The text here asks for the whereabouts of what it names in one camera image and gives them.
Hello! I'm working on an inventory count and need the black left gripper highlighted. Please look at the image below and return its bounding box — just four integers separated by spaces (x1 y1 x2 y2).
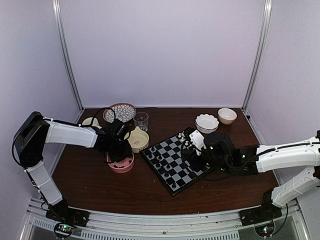
107 138 133 163

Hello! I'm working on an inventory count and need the pink cat-shaped bowl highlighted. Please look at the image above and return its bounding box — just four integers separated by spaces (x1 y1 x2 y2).
106 153 135 174

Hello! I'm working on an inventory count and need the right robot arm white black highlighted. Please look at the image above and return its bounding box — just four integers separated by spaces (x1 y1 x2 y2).
178 130 320 221

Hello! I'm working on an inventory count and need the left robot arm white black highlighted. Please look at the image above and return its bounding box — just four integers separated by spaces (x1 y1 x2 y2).
11 111 134 222

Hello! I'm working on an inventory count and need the cream cat-shaped bowl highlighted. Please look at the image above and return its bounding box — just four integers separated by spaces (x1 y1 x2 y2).
128 126 150 153

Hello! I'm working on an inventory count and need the white mug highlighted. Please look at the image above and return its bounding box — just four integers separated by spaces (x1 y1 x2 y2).
81 117 102 129

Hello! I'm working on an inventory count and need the patterned ceramic plate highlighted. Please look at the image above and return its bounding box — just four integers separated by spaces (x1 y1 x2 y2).
102 103 136 123

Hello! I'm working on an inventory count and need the white scalloped bowl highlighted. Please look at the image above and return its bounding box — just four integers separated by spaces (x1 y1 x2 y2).
195 113 219 134

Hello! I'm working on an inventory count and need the clear drinking glass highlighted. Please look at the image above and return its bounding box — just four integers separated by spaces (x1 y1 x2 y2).
133 112 149 132

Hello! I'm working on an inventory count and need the cream round bowl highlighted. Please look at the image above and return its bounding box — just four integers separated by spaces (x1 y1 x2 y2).
217 108 238 125

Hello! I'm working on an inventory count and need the black white chessboard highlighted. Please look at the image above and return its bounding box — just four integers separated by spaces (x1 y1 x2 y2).
140 132 212 197

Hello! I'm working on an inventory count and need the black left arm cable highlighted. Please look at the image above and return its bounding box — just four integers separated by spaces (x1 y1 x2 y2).
42 107 118 128

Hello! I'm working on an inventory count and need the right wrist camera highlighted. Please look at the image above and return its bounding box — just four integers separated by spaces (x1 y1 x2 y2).
183 127 207 156

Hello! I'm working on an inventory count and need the aluminium front rail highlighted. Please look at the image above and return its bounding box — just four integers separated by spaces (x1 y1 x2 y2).
19 197 311 240

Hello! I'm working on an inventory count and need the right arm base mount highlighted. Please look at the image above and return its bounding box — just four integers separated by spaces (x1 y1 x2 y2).
239 205 282 226

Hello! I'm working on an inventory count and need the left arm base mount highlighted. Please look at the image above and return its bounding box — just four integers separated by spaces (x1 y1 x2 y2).
45 204 90 227

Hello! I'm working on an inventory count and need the left aluminium frame post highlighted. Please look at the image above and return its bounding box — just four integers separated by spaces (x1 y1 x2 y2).
52 0 84 111

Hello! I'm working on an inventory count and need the aluminium frame post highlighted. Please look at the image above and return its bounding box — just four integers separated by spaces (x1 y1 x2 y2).
241 0 273 112
52 0 84 111

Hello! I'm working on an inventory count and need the right aluminium frame post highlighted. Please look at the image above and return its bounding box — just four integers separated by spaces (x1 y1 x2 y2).
241 0 273 112

